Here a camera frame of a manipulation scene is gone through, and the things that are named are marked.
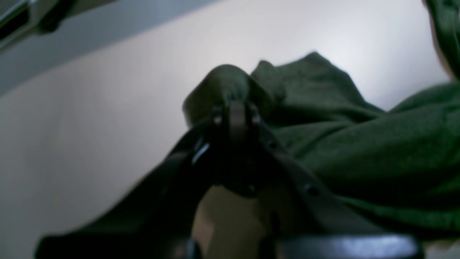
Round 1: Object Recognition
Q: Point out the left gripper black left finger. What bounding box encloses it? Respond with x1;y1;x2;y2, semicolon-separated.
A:
35;104;239;259

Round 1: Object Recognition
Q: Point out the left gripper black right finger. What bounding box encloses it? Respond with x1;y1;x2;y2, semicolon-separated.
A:
237;102;424;259

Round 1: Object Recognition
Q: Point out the dark green t-shirt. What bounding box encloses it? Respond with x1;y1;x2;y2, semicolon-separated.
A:
182;0;460;239

